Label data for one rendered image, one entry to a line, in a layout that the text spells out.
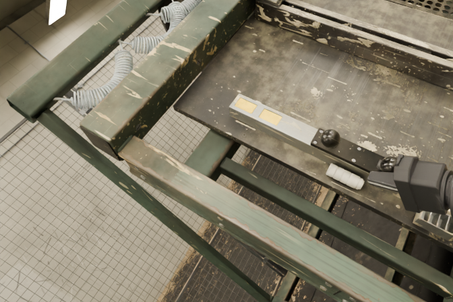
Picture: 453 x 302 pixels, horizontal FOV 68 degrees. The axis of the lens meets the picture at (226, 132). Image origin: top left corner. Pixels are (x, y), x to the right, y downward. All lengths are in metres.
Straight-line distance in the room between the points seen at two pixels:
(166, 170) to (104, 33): 0.75
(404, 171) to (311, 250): 0.23
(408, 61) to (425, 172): 0.46
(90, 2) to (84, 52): 5.14
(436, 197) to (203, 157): 0.51
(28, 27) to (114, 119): 5.28
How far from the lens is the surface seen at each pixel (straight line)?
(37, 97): 1.27
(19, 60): 5.77
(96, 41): 1.36
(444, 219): 0.85
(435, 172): 0.62
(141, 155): 0.79
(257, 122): 0.83
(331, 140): 0.68
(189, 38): 0.94
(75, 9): 6.32
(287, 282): 1.84
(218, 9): 1.02
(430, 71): 1.03
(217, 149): 0.87
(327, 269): 0.69
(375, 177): 0.68
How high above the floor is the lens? 1.82
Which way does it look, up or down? 11 degrees down
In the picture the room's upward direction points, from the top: 48 degrees counter-clockwise
